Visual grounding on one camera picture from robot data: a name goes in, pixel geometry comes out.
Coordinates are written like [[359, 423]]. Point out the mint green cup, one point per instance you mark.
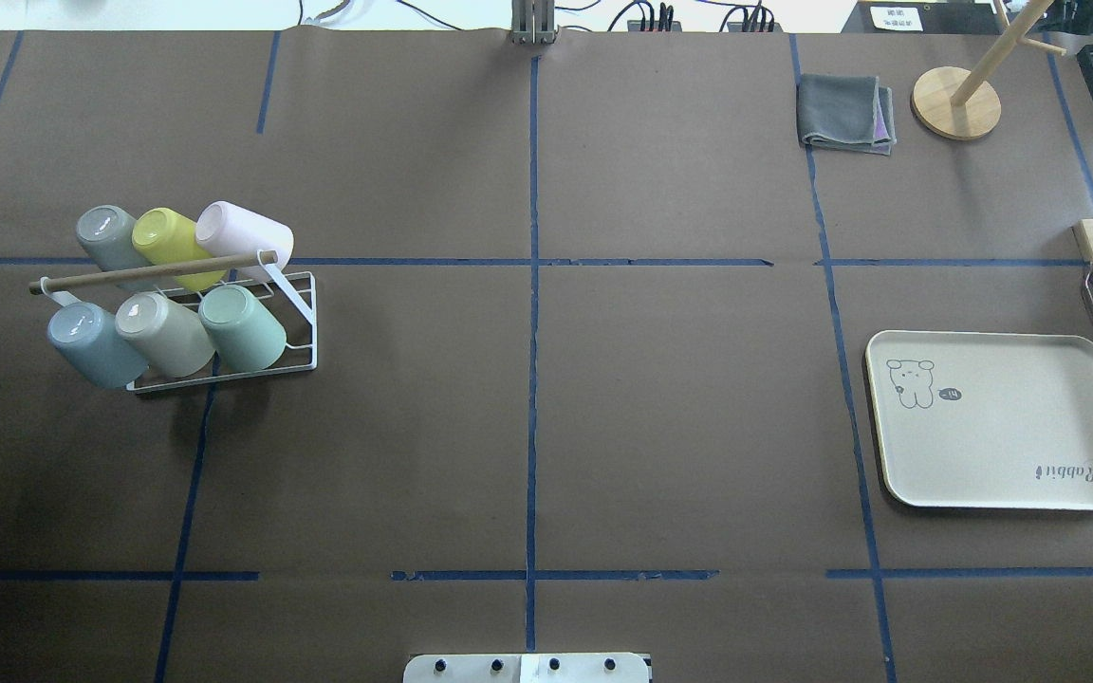
[[246, 336]]

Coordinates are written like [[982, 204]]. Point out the cream rabbit tray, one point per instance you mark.
[[983, 420]]

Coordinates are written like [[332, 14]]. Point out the pink cup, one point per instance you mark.
[[224, 229]]

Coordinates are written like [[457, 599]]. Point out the beige cup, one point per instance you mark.
[[170, 336]]

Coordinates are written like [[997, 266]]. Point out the yellow cup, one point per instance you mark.
[[164, 236]]

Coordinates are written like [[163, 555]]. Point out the grey-green cup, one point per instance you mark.
[[106, 234]]

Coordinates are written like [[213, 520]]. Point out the blue-grey cup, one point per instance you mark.
[[86, 335]]

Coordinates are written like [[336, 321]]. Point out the folded grey cloth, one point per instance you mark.
[[846, 112]]

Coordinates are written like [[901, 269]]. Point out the wooden mug tree stand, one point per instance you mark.
[[960, 104]]

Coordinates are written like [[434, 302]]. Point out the white wire cup rack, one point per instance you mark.
[[289, 298]]

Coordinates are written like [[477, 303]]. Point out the aluminium frame post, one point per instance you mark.
[[533, 22]]

